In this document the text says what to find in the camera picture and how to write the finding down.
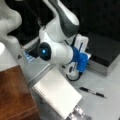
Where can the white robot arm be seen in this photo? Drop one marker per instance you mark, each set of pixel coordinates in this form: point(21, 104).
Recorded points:
point(60, 41)

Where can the black pen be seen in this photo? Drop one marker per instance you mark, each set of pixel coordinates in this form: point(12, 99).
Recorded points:
point(92, 92)

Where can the black compartment tray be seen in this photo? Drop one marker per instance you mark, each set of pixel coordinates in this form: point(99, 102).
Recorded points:
point(105, 53)

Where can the white notepad on stand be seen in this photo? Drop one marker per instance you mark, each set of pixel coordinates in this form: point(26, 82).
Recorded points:
point(58, 93)

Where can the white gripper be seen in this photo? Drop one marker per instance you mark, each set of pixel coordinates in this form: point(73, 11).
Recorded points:
point(80, 42)

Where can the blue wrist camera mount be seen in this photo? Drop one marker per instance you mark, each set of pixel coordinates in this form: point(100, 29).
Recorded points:
point(80, 58)

